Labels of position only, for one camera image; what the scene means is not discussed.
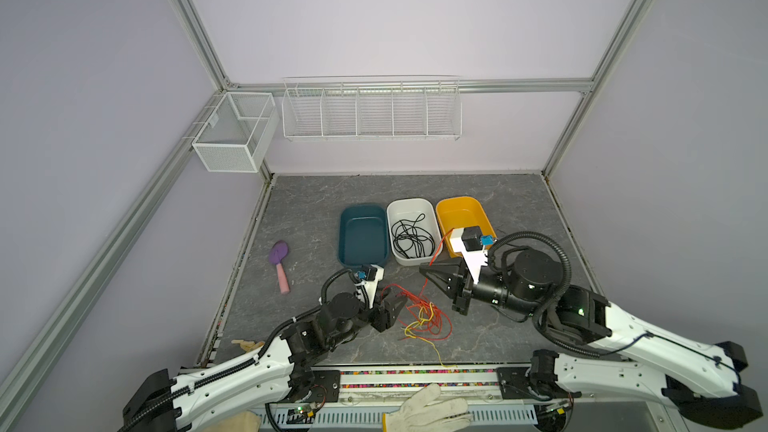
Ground red yellow black cables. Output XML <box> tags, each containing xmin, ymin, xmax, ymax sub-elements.
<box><xmin>380</xmin><ymin>230</ymin><xmax>455</xmax><ymax>367</ymax></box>

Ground black cable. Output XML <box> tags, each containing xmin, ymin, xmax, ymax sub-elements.
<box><xmin>391</xmin><ymin>211</ymin><xmax>437</xmax><ymax>260</ymax></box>

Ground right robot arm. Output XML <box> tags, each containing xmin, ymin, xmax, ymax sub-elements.
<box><xmin>420</xmin><ymin>227</ymin><xmax>763</xmax><ymax>430</ymax></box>

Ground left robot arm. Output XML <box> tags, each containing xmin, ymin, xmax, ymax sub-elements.
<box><xmin>121</xmin><ymin>291</ymin><xmax>406</xmax><ymax>431</ymax></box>

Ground white plastic bin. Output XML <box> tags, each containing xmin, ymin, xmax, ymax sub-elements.
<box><xmin>386</xmin><ymin>198</ymin><xmax>442</xmax><ymax>267</ymax></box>

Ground yellow plastic bin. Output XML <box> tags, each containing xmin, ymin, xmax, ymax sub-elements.
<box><xmin>435</xmin><ymin>196</ymin><xmax>496</xmax><ymax>237</ymax></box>

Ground teal plastic bin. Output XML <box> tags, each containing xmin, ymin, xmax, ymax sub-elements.
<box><xmin>338</xmin><ymin>204</ymin><xmax>390</xmax><ymax>268</ymax></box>

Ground white work glove centre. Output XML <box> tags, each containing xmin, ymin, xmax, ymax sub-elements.
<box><xmin>382</xmin><ymin>384</ymin><xmax>472</xmax><ymax>432</ymax></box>

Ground white work glove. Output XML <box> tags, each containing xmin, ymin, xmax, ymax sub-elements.
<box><xmin>204</xmin><ymin>411</ymin><xmax>262</xmax><ymax>432</ymax></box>
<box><xmin>382</xmin><ymin>384</ymin><xmax>472</xmax><ymax>432</ymax></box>

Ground purple pink hairbrush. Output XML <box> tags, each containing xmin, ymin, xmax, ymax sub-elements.
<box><xmin>268</xmin><ymin>240</ymin><xmax>290</xmax><ymax>295</ymax></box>

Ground small wooden hand figure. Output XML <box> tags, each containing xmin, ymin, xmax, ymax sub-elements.
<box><xmin>231</xmin><ymin>339</ymin><xmax>265</xmax><ymax>352</ymax></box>

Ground white work glove left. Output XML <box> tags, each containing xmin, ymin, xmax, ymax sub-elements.
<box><xmin>204</xmin><ymin>411</ymin><xmax>262</xmax><ymax>432</ymax></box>

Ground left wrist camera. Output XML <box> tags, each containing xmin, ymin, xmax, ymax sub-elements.
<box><xmin>353</xmin><ymin>264</ymin><xmax>384</xmax><ymax>309</ymax></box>

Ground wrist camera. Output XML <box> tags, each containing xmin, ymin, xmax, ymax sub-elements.
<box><xmin>448</xmin><ymin>226</ymin><xmax>495</xmax><ymax>284</ymax></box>
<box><xmin>353</xmin><ymin>264</ymin><xmax>384</xmax><ymax>309</ymax></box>

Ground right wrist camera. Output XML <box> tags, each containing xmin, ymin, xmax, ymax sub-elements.
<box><xmin>448</xmin><ymin>226</ymin><xmax>495</xmax><ymax>284</ymax></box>

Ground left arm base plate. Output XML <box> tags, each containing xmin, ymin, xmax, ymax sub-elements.
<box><xmin>286</xmin><ymin>369</ymin><xmax>341</xmax><ymax>403</ymax></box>

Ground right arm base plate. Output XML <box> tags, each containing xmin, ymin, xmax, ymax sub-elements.
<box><xmin>496</xmin><ymin>366</ymin><xmax>571</xmax><ymax>402</ymax></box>

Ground long white wire basket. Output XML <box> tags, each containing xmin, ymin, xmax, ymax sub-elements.
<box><xmin>282</xmin><ymin>75</ymin><xmax>463</xmax><ymax>140</ymax></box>

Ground white wire mesh box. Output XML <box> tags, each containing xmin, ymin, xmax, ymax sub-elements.
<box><xmin>192</xmin><ymin>92</ymin><xmax>279</xmax><ymax>173</ymax></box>

